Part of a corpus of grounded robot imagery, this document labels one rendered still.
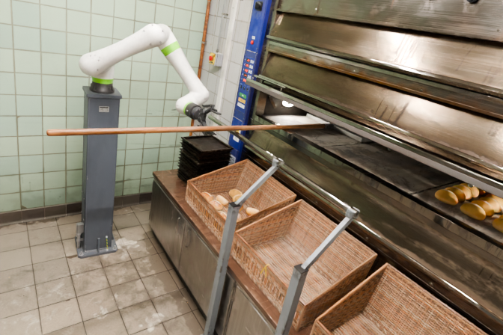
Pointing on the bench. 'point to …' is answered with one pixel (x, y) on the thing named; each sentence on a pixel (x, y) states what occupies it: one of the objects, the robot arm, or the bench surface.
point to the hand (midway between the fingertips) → (215, 123)
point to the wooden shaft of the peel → (174, 129)
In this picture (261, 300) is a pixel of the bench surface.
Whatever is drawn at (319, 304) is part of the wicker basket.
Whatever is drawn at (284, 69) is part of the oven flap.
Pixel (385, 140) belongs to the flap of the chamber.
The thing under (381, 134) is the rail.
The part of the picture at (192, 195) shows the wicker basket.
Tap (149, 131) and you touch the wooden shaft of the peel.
